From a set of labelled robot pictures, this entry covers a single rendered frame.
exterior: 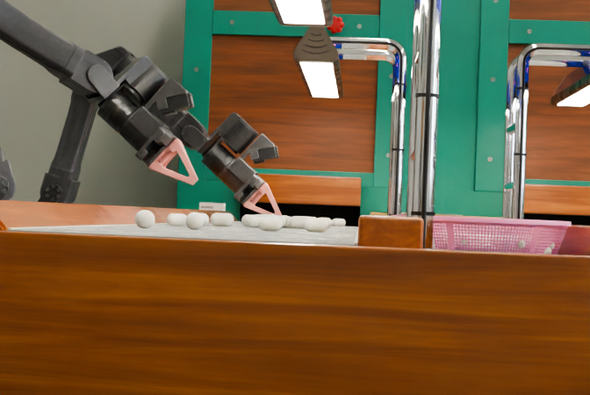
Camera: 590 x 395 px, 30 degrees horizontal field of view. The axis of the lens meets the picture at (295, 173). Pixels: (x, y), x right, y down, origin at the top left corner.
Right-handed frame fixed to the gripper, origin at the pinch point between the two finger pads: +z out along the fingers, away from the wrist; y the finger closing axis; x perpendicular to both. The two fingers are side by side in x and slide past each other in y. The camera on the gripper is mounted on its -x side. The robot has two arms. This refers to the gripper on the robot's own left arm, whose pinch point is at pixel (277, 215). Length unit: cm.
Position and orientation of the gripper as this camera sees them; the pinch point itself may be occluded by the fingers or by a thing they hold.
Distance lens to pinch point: 234.2
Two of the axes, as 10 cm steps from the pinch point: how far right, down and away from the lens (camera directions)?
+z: 7.2, 6.9, -0.6
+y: 0.4, 0.4, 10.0
